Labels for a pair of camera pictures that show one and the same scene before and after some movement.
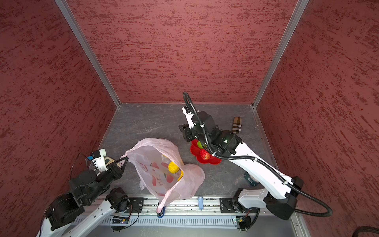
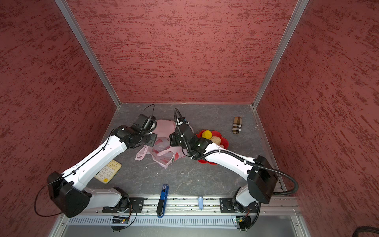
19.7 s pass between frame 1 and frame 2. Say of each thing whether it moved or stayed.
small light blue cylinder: stayed
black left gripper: moved
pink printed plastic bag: moved
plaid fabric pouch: stayed
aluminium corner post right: stayed
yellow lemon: moved
